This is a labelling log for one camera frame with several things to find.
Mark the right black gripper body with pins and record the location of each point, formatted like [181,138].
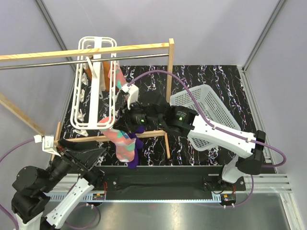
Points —
[127,116]

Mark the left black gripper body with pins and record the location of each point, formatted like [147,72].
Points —
[63,146]

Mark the pink patterned sock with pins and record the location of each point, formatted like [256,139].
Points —
[120,79]
[125,146]

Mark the purple sock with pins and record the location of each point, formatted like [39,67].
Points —
[138,146]

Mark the white plastic clip hanger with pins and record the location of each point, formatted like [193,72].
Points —
[93,86]

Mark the orange sock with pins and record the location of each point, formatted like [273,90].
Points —
[105,81]

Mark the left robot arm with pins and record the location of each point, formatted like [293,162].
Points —
[32,185]

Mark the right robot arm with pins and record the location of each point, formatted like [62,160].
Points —
[182,121]

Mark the metal rack rod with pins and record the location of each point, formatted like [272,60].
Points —
[48,63]

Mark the white plastic basket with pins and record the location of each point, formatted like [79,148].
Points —
[209,102]

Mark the black marbled mat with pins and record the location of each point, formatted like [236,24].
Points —
[223,79]

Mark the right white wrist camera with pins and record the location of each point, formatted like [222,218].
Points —
[131,94]

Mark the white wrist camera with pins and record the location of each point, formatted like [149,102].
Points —
[47,144]
[131,94]

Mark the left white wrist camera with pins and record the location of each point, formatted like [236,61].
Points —
[47,144]

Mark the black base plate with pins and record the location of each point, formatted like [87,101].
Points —
[154,184]

